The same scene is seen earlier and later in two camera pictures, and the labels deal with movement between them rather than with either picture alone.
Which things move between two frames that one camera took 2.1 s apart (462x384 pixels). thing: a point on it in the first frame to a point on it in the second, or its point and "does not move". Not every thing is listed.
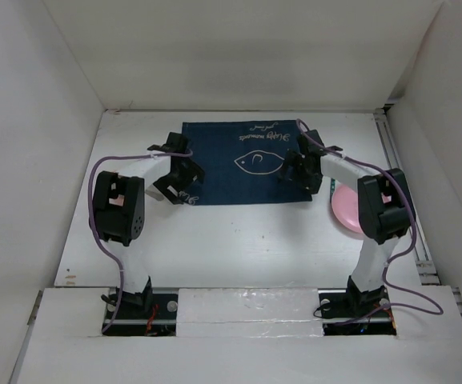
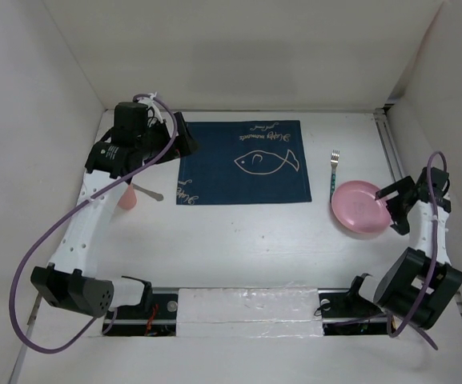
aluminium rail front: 174,320 does not move
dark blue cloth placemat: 243,162 does not move
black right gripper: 295,158 to 400,222
